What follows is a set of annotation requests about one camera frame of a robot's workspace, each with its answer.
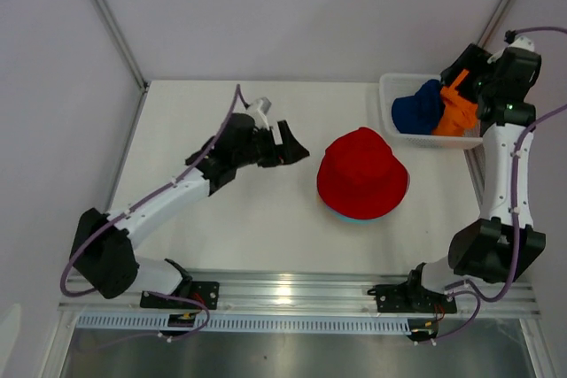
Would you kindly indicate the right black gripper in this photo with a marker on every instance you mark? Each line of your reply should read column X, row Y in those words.
column 475, row 60

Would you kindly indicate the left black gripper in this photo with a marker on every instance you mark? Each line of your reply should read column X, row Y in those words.
column 290, row 151

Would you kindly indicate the orange bucket hat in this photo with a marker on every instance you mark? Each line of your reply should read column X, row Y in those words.
column 459, row 113

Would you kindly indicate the red bucket hat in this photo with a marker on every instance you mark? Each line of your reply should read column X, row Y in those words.
column 359, row 176

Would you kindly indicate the lavender bucket hat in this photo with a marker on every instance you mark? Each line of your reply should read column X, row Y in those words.
column 325, row 207

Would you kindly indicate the teal bucket hat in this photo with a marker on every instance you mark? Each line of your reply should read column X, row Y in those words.
column 353, row 220

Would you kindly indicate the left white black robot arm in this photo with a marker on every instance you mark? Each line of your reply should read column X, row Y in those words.
column 105, row 243

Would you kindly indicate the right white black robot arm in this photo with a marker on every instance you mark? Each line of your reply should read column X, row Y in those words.
column 502, row 242

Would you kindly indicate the blue bucket hat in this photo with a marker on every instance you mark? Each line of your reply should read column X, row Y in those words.
column 421, row 113

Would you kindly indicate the white plastic basket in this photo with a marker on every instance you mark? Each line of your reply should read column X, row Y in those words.
column 399, row 85

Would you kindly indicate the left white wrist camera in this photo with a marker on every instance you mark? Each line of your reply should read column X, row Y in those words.
column 258, row 111

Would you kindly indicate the aluminium mounting rail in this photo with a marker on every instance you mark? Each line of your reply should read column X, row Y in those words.
column 309, row 294

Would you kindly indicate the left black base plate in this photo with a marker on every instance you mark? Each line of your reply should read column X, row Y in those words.
column 189, row 295

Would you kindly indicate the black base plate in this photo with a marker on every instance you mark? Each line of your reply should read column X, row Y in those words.
column 189, row 295
column 403, row 298

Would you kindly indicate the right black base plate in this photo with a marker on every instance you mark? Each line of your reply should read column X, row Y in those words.
column 403, row 298

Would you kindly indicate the left aluminium corner post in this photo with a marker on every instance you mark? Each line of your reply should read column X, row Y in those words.
column 119, row 41

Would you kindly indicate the white slotted cable duct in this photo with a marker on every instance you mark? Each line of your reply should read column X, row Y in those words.
column 245, row 323

